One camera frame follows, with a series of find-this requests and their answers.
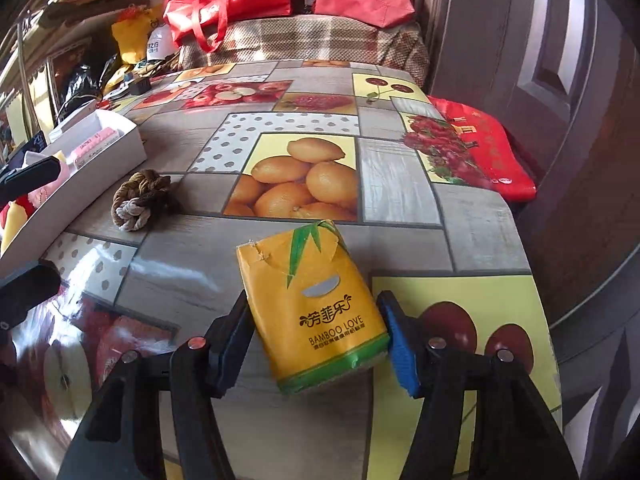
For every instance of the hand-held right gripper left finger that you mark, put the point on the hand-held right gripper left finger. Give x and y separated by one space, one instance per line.
230 355

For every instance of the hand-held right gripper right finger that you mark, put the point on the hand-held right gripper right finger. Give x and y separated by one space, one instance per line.
404 355

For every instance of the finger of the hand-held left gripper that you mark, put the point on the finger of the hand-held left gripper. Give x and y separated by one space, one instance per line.
30 172
25 287

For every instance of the pale yellow soft sponge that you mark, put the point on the pale yellow soft sponge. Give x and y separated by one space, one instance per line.
12 234

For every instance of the white cardboard box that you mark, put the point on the white cardboard box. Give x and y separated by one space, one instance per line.
100 180

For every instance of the yellow tissue packet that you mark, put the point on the yellow tissue packet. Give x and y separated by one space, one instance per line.
320 320

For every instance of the pink tissue packet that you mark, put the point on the pink tissue packet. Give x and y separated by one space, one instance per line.
97 147

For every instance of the black plastic bag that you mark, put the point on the black plastic bag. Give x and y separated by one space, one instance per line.
80 85

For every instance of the black charger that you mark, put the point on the black charger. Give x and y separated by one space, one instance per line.
139 86

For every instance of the yellow plastic bag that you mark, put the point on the yellow plastic bag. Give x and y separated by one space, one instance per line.
132 35

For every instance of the fruit print tablecloth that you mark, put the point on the fruit print tablecloth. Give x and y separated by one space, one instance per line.
390 180

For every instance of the white helmet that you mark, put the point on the white helmet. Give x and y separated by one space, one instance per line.
161 41

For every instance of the brown panelled door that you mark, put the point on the brown panelled door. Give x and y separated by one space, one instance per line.
500 35
590 260

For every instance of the red printed flat bag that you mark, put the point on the red printed flat bag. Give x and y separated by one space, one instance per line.
480 150

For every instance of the red fabric tote bag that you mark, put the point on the red fabric tote bag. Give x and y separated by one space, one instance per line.
240 5

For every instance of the plaid sofa cover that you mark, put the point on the plaid sofa cover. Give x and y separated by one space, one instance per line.
310 42

